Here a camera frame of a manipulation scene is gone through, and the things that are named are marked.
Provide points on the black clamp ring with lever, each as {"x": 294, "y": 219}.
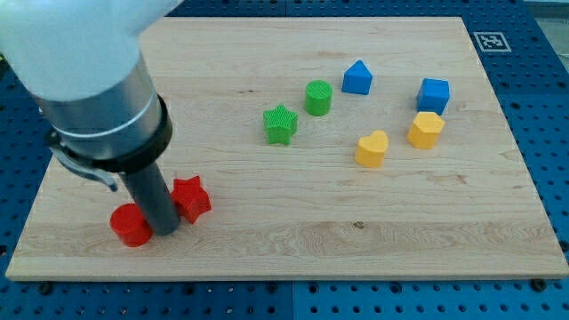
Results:
{"x": 129, "y": 164}

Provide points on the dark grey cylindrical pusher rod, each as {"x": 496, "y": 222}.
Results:
{"x": 149, "y": 191}

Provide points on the red star block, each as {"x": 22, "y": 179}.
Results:
{"x": 190, "y": 198}

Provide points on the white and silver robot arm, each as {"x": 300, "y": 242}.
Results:
{"x": 82, "y": 63}

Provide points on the green star block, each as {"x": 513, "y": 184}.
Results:
{"x": 280, "y": 124}

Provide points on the red cylinder block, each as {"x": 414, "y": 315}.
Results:
{"x": 129, "y": 224}

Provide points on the light wooden board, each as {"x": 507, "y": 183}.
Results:
{"x": 465, "y": 209}

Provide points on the green cylinder block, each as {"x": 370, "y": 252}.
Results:
{"x": 318, "y": 97}

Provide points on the yellow heart block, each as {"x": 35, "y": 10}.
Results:
{"x": 371, "y": 149}

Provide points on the blue house-shaped block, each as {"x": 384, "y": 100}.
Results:
{"x": 357, "y": 79}

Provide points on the yellow hexagon block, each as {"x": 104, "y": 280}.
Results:
{"x": 425, "y": 130}

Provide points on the blue cube block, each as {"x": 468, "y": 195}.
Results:
{"x": 433, "y": 96}

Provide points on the white fiducial marker tag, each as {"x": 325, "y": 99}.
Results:
{"x": 491, "y": 41}

